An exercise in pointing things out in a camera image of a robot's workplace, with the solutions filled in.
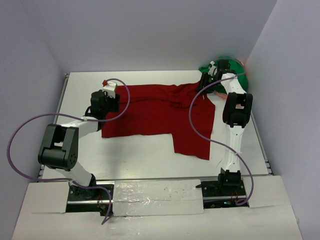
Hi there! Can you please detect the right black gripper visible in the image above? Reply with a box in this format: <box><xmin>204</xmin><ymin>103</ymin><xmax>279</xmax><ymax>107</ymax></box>
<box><xmin>195</xmin><ymin>71</ymin><xmax>221</xmax><ymax>94</ymax></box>

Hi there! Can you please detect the red t-shirt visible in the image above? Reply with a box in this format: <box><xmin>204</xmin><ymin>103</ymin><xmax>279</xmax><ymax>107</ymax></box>
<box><xmin>101</xmin><ymin>83</ymin><xmax>216</xmax><ymax>160</ymax></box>

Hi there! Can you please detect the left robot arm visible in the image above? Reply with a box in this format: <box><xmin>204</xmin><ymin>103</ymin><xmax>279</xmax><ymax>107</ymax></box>
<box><xmin>37</xmin><ymin>90</ymin><xmax>120</xmax><ymax>199</ymax></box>

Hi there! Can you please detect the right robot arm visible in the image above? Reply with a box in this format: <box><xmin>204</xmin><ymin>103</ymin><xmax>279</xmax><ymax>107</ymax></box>
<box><xmin>195</xmin><ymin>57</ymin><xmax>253</xmax><ymax>196</ymax></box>

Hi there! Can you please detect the green t-shirt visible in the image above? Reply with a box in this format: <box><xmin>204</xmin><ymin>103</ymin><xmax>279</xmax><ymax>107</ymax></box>
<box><xmin>198</xmin><ymin>55</ymin><xmax>249</xmax><ymax>94</ymax></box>

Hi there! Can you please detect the pink t-shirt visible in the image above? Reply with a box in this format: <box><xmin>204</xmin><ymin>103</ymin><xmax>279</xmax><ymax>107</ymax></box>
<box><xmin>214</xmin><ymin>91</ymin><xmax>228</xmax><ymax>100</ymax></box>

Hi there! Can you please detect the silver taped cover panel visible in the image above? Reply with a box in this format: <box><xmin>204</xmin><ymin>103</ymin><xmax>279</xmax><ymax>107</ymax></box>
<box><xmin>112</xmin><ymin>179</ymin><xmax>204</xmax><ymax>217</ymax></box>

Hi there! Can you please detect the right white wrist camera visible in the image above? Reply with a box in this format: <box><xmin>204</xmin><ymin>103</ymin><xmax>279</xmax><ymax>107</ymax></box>
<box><xmin>208</xmin><ymin>61</ymin><xmax>217</xmax><ymax>76</ymax></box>

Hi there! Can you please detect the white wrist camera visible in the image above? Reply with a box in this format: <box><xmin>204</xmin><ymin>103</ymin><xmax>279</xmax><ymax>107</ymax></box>
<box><xmin>208</xmin><ymin>61</ymin><xmax>217</xmax><ymax>76</ymax></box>
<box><xmin>102</xmin><ymin>80</ymin><xmax>118</xmax><ymax>99</ymax></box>

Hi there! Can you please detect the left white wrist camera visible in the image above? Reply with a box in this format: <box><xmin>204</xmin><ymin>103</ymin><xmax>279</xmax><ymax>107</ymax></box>
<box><xmin>102</xmin><ymin>80</ymin><xmax>118</xmax><ymax>99</ymax></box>

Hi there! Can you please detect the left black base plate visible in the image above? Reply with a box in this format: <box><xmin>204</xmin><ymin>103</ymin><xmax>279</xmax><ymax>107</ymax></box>
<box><xmin>65</xmin><ymin>184</ymin><xmax>113</xmax><ymax>217</ymax></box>

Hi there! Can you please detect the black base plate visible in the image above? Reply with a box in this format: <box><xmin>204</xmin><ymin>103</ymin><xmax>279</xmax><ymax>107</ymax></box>
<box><xmin>195</xmin><ymin>180</ymin><xmax>248</xmax><ymax>209</ymax></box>
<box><xmin>65</xmin><ymin>184</ymin><xmax>113</xmax><ymax>217</ymax></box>

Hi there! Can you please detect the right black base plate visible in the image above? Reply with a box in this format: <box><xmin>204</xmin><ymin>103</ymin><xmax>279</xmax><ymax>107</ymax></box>
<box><xmin>195</xmin><ymin>180</ymin><xmax>248</xmax><ymax>209</ymax></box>

